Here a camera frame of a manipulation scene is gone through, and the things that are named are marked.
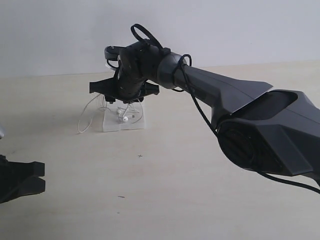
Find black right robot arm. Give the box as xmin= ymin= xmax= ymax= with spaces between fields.
xmin=89 ymin=42 xmax=320 ymax=181

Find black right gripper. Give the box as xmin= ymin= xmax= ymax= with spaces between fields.
xmin=88 ymin=73 xmax=160 ymax=103

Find white wired earphones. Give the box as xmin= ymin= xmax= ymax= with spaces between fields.
xmin=76 ymin=94 xmax=146 ymax=134

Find clear plastic hinged case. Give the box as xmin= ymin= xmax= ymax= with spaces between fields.
xmin=102 ymin=101 xmax=146 ymax=133

